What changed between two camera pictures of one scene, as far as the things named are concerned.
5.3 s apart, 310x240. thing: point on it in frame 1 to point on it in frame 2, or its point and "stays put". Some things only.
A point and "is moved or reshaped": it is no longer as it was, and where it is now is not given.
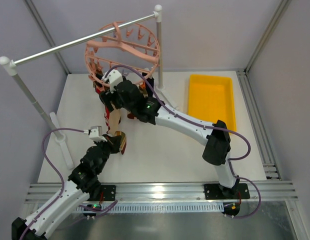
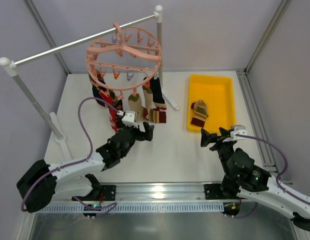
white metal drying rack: [51, 122] stays put
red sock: [99, 90] to [108, 98]
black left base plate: [109, 192] stays put
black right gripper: [105, 96] to [218, 144]
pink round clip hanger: [128, 49] is moved or reshaped
